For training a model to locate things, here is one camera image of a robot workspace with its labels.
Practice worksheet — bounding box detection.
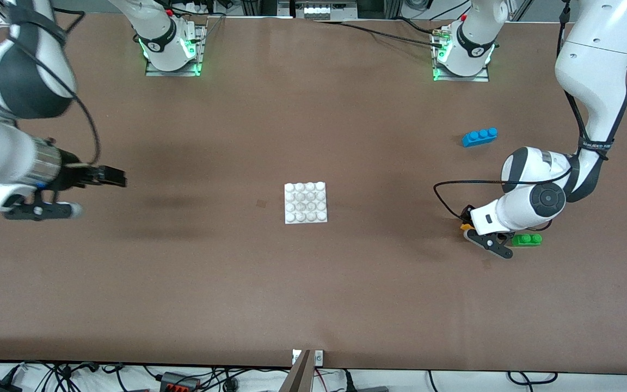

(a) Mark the white studded base plate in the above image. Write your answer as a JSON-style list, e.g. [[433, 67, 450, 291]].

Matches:
[[284, 181, 329, 225]]

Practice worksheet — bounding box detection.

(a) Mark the blue three-stud block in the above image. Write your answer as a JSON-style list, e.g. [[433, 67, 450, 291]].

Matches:
[[462, 127, 499, 148]]

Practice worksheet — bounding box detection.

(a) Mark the black plug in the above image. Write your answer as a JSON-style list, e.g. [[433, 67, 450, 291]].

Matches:
[[345, 370, 390, 392]]

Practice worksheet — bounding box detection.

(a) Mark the black box with red connectors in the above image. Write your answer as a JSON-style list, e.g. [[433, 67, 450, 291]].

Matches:
[[159, 371, 201, 392]]

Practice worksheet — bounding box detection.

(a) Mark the white power strip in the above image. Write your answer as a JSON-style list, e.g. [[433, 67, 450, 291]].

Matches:
[[294, 0, 359, 21]]

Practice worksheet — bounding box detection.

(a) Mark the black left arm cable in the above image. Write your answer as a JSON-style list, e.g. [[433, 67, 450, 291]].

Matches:
[[433, 0, 614, 221]]

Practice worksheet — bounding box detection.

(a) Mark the black cable across table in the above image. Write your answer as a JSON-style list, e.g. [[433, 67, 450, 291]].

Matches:
[[312, 20, 446, 48]]

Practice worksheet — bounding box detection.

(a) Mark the white pole bracket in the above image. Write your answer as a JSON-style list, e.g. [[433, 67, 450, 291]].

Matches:
[[292, 349, 325, 366]]

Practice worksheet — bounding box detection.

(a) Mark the grey camera stand pole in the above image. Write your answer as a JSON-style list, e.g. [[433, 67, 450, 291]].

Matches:
[[278, 349, 314, 392]]

